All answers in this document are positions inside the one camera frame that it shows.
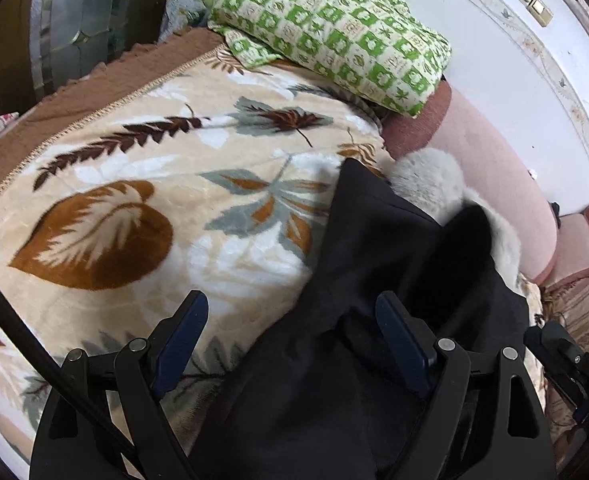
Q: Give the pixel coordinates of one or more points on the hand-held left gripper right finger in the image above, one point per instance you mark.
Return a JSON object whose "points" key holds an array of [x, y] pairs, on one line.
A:
{"points": [[407, 347]]}

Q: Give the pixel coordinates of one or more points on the green patterned pillow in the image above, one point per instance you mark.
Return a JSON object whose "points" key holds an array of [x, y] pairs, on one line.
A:
{"points": [[334, 25]]}

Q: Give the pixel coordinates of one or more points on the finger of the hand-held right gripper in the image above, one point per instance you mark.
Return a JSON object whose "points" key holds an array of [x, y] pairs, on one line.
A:
{"points": [[556, 347]]}

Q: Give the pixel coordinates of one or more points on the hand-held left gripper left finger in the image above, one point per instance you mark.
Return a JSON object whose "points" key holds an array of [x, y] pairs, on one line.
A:
{"points": [[182, 342]]}

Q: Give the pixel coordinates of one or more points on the brown scalloped bedspread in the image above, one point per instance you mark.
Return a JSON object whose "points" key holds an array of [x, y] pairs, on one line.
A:
{"points": [[99, 77]]}

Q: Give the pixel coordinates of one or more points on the black coat with white fur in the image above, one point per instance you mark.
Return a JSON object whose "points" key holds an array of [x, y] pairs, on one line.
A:
{"points": [[374, 240]]}

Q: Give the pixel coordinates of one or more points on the cream leaf-print blanket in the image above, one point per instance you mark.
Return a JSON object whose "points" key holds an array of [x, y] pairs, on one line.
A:
{"points": [[174, 160]]}

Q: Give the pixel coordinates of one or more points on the striped beige cloth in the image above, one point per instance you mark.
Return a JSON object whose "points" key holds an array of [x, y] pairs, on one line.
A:
{"points": [[581, 310]]}

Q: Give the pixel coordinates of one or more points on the wooden wardrobe with mirror panel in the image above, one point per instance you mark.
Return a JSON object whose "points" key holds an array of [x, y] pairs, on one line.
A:
{"points": [[74, 15]]}

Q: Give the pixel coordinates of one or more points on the pink padded headboard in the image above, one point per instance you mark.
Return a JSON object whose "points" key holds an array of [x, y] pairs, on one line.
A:
{"points": [[489, 155]]}

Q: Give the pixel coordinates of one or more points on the brass wall light switch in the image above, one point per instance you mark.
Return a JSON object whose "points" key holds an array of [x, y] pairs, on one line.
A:
{"points": [[530, 1]]}

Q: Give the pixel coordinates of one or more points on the pink upholstered chair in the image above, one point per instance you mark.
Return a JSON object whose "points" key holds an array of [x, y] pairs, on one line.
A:
{"points": [[581, 240]]}

